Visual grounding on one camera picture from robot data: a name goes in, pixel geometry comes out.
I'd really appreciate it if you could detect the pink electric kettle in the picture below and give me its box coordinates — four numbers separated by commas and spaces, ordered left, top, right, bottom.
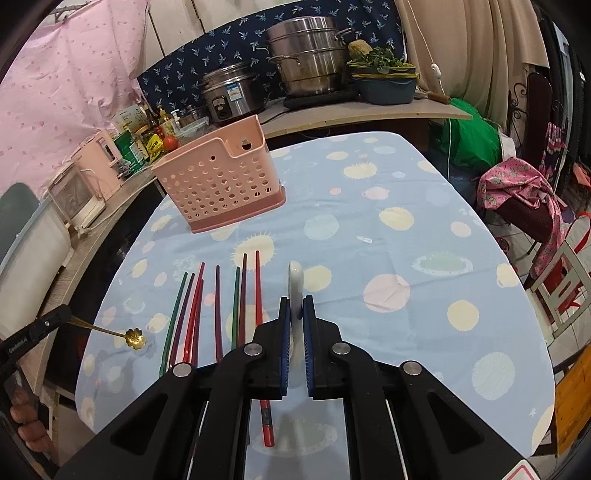
71, 129, 122, 200

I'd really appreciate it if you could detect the large steel steamer pot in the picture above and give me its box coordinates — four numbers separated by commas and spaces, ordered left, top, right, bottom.
266, 16, 353, 97

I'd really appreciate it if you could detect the pink floral fabric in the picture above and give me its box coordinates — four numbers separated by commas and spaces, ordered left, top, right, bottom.
477, 157, 567, 279

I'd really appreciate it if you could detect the white ceramic spoon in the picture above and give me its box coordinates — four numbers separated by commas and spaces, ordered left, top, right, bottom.
288, 260, 304, 370

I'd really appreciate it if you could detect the beige curtain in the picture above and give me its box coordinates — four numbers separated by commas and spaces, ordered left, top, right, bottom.
394, 1, 549, 126

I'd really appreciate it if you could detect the green plastic bag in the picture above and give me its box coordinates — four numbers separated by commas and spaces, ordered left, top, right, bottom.
438, 98, 502, 176

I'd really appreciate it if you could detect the red chopstick long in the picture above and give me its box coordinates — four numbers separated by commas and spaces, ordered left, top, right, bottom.
254, 250, 274, 448

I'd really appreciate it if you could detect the black induction cooker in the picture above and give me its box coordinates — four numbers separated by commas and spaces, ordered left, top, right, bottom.
283, 90, 359, 111

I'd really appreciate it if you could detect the clear food container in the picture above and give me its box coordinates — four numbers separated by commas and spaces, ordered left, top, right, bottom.
176, 117, 209, 146

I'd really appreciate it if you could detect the navy floral cloth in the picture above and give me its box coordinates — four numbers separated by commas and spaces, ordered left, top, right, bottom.
138, 1, 405, 112

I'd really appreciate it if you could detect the green chopstick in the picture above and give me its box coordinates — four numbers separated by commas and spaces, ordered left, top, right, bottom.
158, 273, 187, 376
230, 267, 240, 350

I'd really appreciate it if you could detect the left human hand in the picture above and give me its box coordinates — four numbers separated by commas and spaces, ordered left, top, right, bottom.
10, 386, 56, 456

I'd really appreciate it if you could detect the steel rice cooker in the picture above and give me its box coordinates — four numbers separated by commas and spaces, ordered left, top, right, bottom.
200, 62, 264, 126

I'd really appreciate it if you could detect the yellow snack packet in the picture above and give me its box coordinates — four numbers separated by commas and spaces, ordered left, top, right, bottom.
145, 134, 164, 163

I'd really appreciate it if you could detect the pink floral curtain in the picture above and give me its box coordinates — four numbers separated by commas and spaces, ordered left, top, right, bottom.
1, 1, 149, 194

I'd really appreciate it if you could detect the gold flower spoon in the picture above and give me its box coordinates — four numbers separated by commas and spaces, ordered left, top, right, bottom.
69, 317, 146, 351

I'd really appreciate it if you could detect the dark red chopstick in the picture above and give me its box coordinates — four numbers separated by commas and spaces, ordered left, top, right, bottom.
238, 253, 247, 346

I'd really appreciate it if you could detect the blue polka dot tablecloth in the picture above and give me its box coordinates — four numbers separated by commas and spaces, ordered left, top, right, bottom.
75, 132, 554, 456

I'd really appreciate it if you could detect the blue basin with greens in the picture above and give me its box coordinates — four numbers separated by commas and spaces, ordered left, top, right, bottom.
348, 47, 419, 106

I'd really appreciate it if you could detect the red tomato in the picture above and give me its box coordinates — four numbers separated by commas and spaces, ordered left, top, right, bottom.
162, 135, 179, 152

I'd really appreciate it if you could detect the green tin can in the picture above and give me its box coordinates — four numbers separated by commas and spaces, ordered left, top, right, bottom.
114, 130, 148, 173

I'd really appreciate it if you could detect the pink perforated utensil basket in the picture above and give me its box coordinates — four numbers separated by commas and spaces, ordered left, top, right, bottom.
151, 115, 286, 233

